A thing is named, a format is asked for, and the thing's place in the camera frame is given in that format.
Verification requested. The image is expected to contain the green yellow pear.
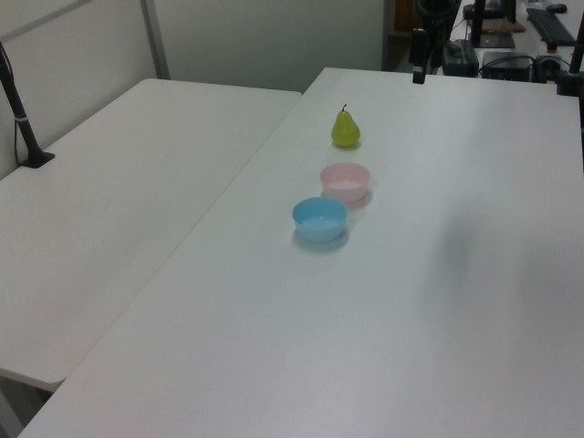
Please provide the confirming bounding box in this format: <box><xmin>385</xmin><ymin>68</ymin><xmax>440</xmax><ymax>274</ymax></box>
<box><xmin>330</xmin><ymin>103</ymin><xmax>362</xmax><ymax>149</ymax></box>

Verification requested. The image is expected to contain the flat black laptop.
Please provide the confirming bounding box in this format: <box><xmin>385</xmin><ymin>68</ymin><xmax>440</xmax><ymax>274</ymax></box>
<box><xmin>477</xmin><ymin>33</ymin><xmax>516</xmax><ymax>50</ymax></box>

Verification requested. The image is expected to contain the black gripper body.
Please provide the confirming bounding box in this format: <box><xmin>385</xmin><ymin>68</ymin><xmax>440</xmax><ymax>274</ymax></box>
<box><xmin>415</xmin><ymin>0</ymin><xmax>460</xmax><ymax>25</ymax></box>

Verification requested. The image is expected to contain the white side table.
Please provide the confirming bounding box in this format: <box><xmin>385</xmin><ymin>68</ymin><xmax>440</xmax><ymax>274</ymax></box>
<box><xmin>0</xmin><ymin>78</ymin><xmax>304</xmax><ymax>392</ymax></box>

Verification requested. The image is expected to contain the black monitor stand pole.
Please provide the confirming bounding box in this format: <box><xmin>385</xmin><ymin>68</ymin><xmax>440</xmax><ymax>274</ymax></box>
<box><xmin>471</xmin><ymin>0</ymin><xmax>488</xmax><ymax>47</ymax></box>

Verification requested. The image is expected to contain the dark grey device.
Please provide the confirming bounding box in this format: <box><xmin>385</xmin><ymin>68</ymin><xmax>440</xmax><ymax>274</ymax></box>
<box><xmin>441</xmin><ymin>39</ymin><xmax>480</xmax><ymax>77</ymax></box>

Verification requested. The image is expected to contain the blue plastic bowl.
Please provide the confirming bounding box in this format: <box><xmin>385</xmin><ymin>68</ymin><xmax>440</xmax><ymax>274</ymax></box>
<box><xmin>291</xmin><ymin>196</ymin><xmax>349</xmax><ymax>244</ymax></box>

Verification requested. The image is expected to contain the pink plastic bowl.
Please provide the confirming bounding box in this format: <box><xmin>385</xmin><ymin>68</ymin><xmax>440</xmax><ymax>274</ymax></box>
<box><xmin>319</xmin><ymin>162</ymin><xmax>371</xmax><ymax>203</ymax></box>

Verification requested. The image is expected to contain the grey partition frame post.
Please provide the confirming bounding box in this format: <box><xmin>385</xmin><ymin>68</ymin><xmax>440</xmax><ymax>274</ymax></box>
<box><xmin>140</xmin><ymin>0</ymin><xmax>172</xmax><ymax>81</ymax></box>

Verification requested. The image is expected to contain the thin black stand cable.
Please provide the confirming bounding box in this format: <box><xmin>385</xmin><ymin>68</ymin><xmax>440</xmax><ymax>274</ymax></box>
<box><xmin>0</xmin><ymin>43</ymin><xmax>23</xmax><ymax>166</ymax></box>

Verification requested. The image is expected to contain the black camera stand pole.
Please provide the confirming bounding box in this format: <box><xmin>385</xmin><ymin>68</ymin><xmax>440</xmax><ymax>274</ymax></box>
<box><xmin>0</xmin><ymin>40</ymin><xmax>57</xmax><ymax>170</ymax></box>

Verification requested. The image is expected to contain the black clamp stand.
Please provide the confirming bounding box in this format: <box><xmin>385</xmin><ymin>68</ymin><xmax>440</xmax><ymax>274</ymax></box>
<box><xmin>554</xmin><ymin>0</ymin><xmax>584</xmax><ymax>98</ymax></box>

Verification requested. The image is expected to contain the brown desk mat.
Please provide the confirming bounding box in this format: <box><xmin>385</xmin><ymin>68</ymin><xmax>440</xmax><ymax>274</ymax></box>
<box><xmin>483</xmin><ymin>16</ymin><xmax>527</xmax><ymax>34</ymax></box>

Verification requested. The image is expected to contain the black keyboard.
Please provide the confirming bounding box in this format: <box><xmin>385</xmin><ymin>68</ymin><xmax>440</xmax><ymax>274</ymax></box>
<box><xmin>526</xmin><ymin>7</ymin><xmax>578</xmax><ymax>47</ymax></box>

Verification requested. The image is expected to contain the brown wooden shelf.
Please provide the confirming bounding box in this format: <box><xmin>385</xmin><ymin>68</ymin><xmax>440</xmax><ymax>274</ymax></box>
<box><xmin>393</xmin><ymin>0</ymin><xmax>417</xmax><ymax>34</ymax></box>

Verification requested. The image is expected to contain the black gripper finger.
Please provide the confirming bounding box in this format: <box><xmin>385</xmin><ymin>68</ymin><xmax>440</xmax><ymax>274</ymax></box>
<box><xmin>427</xmin><ymin>22</ymin><xmax>446</xmax><ymax>74</ymax></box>
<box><xmin>412</xmin><ymin>27</ymin><xmax>429</xmax><ymax>86</ymax></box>

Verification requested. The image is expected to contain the black electronics box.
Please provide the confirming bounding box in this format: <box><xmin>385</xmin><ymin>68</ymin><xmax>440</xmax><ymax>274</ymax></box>
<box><xmin>481</xmin><ymin>50</ymin><xmax>536</xmax><ymax>79</ymax></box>

